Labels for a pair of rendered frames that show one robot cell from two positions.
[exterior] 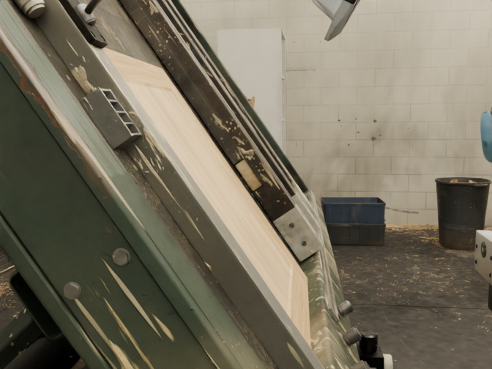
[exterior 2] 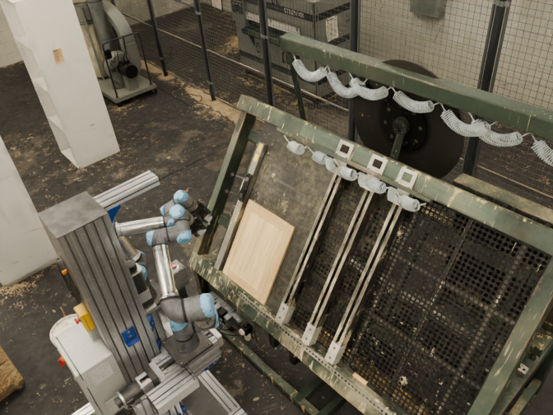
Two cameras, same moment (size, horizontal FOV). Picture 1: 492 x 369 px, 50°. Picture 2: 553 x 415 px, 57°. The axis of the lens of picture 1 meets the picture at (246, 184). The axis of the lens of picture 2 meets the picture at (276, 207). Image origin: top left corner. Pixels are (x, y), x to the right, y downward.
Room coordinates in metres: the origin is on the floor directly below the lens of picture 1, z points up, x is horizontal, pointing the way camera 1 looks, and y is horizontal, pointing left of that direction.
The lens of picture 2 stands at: (2.79, -1.58, 3.45)
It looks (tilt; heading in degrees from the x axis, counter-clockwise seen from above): 39 degrees down; 135
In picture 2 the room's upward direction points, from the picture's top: 6 degrees counter-clockwise
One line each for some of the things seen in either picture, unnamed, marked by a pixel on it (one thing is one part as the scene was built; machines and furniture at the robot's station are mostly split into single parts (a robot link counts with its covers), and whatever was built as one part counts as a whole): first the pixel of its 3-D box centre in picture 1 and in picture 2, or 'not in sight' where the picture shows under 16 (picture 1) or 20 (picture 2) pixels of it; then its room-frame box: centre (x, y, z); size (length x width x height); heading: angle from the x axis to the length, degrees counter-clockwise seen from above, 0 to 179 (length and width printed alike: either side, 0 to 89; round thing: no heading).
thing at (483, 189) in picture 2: not in sight; (501, 266); (2.33, 0.59, 1.38); 0.70 x 0.15 x 0.85; 174
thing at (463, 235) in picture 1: (461, 212); not in sight; (5.12, -2.10, 0.33); 0.52 x 0.51 x 0.65; 172
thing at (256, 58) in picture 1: (254, 142); not in sight; (5.22, -0.08, 1.03); 0.61 x 0.58 x 2.05; 172
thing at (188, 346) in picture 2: not in sight; (185, 338); (1.09, -0.70, 1.09); 0.15 x 0.15 x 0.10
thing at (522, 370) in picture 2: not in sight; (420, 307); (2.01, 0.37, 1.00); 1.30 x 0.05 x 0.04; 174
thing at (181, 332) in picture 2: not in sight; (182, 324); (1.09, -0.70, 1.20); 0.13 x 0.12 x 0.14; 55
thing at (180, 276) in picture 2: not in sight; (176, 275); (0.44, -0.29, 0.84); 0.12 x 0.12 x 0.18; 84
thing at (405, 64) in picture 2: not in sight; (401, 125); (1.50, 0.88, 1.85); 0.80 x 0.06 x 0.80; 174
